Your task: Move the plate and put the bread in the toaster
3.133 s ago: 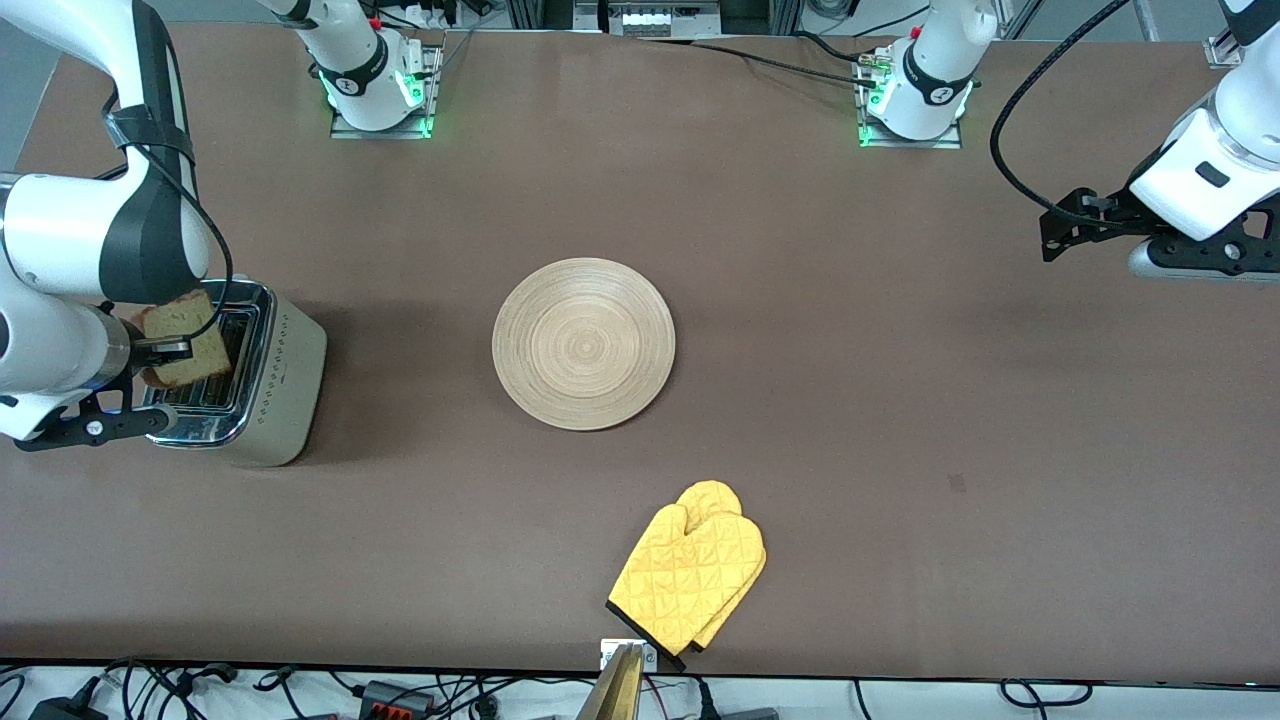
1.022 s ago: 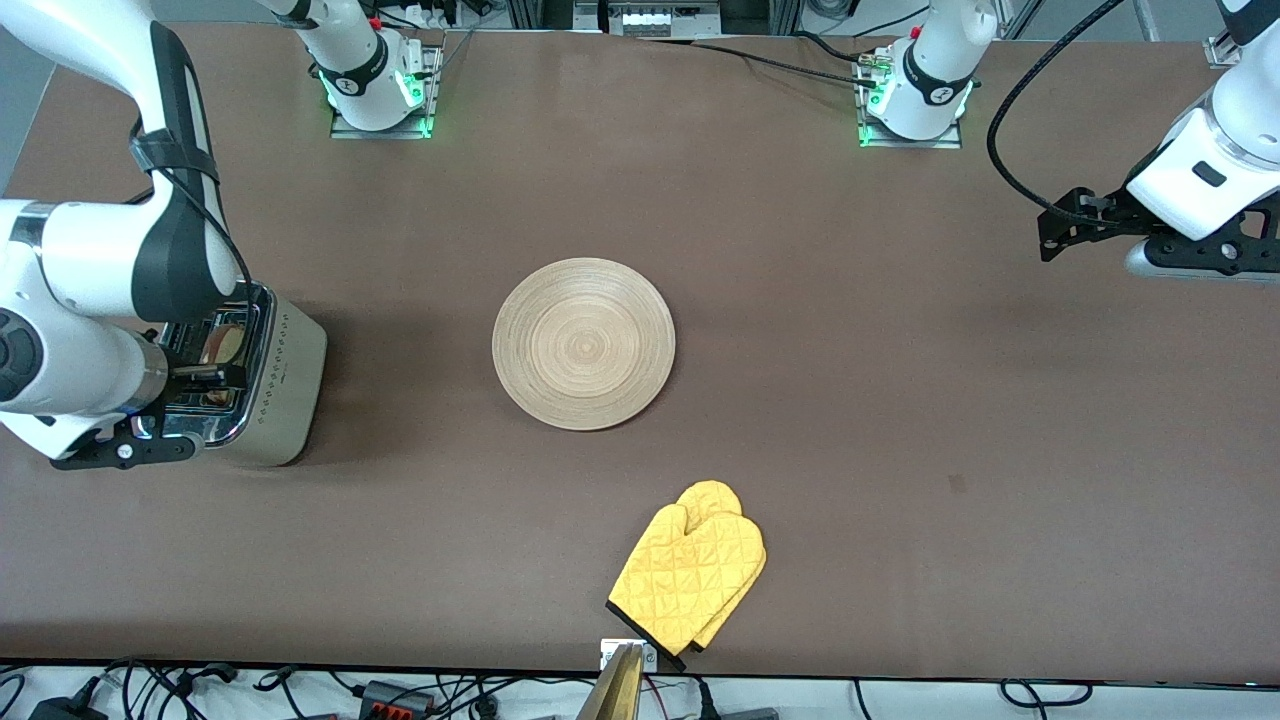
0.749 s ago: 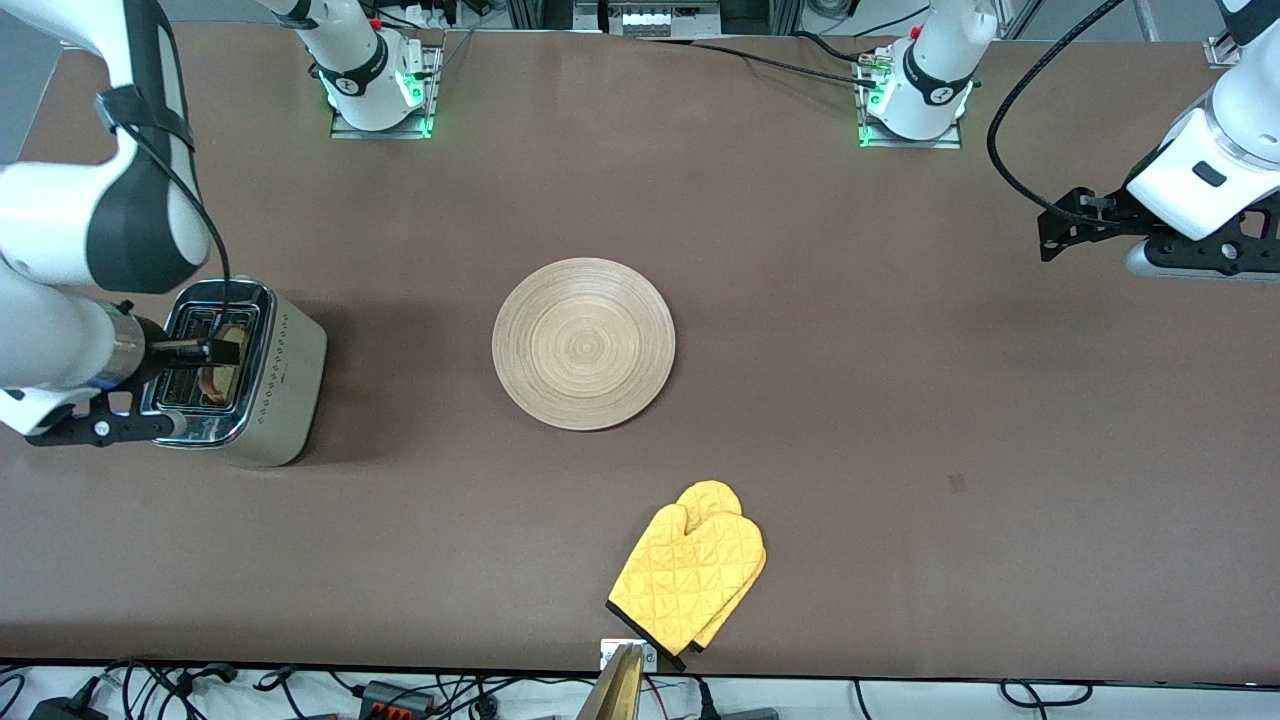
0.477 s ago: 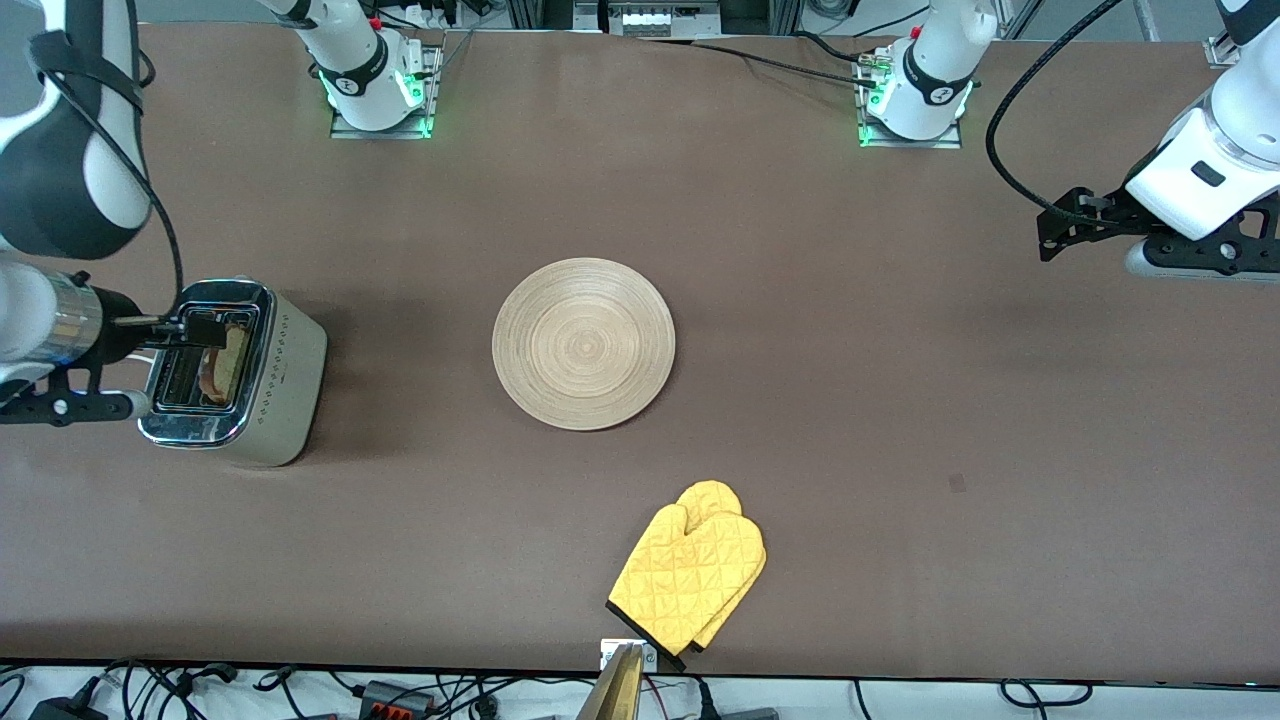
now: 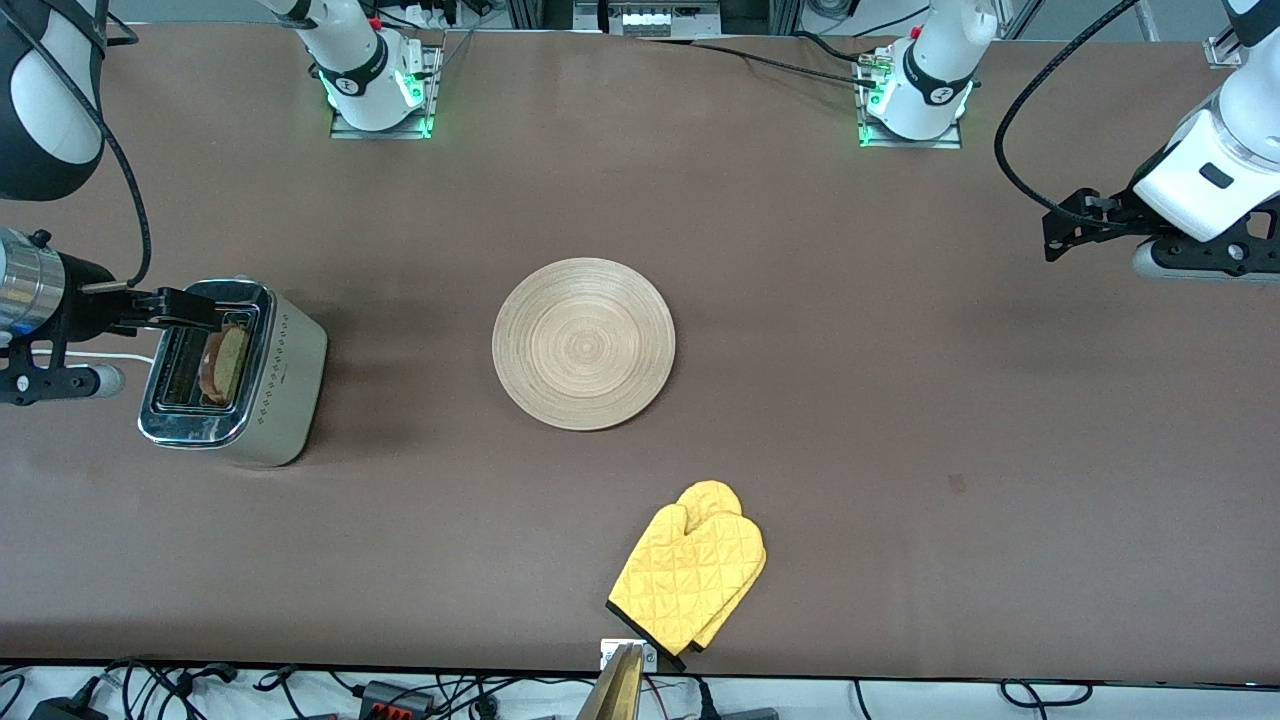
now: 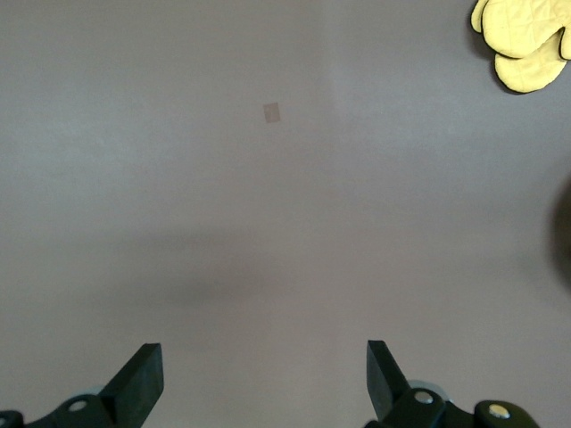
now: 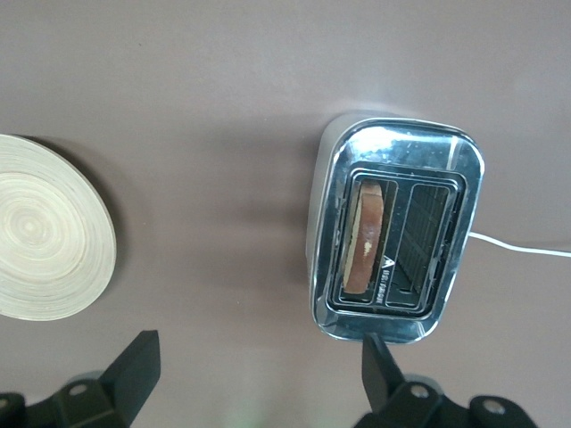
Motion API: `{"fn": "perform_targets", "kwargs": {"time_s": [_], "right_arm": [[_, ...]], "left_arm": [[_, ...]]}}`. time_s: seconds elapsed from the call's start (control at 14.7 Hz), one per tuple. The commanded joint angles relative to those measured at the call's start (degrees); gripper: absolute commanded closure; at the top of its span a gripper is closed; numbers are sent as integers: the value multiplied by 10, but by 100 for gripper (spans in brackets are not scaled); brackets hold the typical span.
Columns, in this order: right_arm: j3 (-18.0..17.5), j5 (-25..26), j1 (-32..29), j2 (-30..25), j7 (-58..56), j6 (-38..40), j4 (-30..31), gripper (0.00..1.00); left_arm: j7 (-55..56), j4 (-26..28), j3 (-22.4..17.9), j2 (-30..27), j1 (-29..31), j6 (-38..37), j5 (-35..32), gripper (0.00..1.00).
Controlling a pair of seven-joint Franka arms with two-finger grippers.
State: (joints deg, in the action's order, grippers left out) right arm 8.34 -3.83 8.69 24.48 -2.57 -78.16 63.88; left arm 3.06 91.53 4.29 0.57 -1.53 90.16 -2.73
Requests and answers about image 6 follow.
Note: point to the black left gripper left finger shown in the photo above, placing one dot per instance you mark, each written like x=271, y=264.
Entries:
x=138, y=383

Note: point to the yellow quilted oven mitt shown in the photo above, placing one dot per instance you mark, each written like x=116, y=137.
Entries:
x=522, y=22
x=526, y=73

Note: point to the small brown tape patch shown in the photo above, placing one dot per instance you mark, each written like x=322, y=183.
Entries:
x=271, y=112

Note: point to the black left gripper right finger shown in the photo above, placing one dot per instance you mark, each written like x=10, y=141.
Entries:
x=386, y=388

